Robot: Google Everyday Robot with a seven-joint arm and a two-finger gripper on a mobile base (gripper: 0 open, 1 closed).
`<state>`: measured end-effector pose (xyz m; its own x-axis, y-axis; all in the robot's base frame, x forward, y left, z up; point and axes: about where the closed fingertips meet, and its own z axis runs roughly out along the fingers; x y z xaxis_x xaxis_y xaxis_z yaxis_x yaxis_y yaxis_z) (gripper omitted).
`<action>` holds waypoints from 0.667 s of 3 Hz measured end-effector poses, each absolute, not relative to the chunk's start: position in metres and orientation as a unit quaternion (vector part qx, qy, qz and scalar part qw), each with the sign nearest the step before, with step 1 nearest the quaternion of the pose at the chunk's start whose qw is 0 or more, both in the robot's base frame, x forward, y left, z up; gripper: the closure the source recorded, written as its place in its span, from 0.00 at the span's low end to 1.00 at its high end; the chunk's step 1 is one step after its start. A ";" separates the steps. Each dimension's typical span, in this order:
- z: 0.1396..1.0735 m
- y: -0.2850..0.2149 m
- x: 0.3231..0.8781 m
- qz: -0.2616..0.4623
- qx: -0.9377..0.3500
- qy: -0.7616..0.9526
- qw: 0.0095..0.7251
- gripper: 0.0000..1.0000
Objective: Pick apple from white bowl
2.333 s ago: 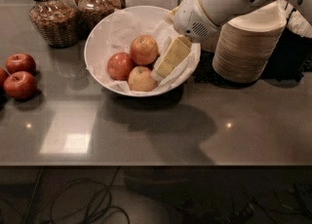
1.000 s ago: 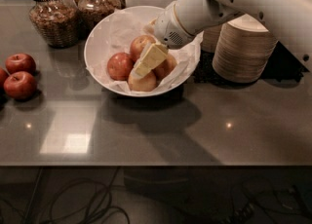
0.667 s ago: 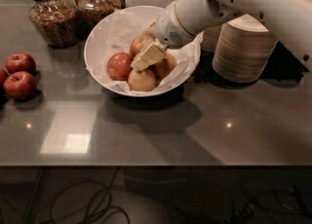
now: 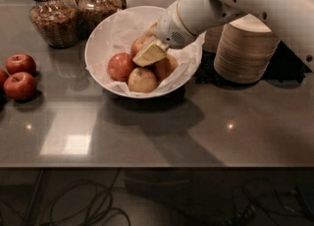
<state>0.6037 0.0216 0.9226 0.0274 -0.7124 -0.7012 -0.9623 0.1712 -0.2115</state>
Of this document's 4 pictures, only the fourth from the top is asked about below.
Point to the white paper liner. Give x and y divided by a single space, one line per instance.
114 30

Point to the red apple on table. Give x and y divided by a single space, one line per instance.
20 86
20 63

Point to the front yellow apple in bowl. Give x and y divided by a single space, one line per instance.
142 80

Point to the red-yellow apple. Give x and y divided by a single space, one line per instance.
138 44

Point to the left glass granola jar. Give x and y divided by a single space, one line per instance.
56 21

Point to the left red apple in bowl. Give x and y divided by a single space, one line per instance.
120 66

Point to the upper red apple on table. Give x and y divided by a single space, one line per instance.
20 63

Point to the red apple at left edge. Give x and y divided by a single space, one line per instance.
3 77

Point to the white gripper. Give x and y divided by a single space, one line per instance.
172 28

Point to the white bowl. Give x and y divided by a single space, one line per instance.
98 40

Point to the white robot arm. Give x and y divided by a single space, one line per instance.
292 21

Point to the right apple in bowl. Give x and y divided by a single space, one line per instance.
163 68

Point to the lower red apple on table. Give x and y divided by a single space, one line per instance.
20 86

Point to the glass granola jar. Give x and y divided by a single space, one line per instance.
94 12
56 21

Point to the stack of paper bowls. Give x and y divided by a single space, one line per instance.
212 38
245 49

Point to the front stack of paper bowls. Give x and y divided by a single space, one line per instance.
245 49

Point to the rear stack of paper bowls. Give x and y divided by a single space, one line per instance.
212 38

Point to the middle glass granola jar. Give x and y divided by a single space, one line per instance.
94 12

